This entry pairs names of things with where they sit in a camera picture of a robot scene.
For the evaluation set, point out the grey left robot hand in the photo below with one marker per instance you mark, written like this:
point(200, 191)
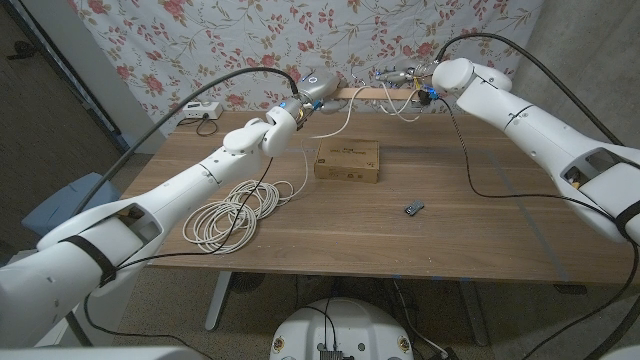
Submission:
point(320, 90)

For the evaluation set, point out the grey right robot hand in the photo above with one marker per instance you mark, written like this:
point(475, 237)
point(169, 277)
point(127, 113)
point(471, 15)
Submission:
point(400, 76)

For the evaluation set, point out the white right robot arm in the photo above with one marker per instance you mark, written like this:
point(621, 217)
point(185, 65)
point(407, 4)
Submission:
point(540, 130)

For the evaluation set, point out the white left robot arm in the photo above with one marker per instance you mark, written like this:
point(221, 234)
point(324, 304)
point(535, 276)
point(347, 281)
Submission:
point(150, 210)

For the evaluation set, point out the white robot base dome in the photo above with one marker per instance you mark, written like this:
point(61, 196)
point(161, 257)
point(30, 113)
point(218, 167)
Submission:
point(345, 325)

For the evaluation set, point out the brown cardboard package box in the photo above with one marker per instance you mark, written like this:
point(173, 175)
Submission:
point(350, 162)

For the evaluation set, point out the floral print backdrop cloth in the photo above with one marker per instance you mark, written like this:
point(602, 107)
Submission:
point(250, 30)

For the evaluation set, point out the white power strip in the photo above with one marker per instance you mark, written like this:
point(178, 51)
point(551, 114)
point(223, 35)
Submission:
point(202, 110)

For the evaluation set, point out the small dark usb adapter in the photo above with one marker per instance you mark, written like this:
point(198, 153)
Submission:
point(414, 208)

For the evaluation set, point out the grey metal table leg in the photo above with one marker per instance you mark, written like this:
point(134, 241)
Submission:
point(475, 312)
point(219, 300)

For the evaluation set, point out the blue padded stool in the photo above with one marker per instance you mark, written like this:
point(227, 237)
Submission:
point(60, 205)

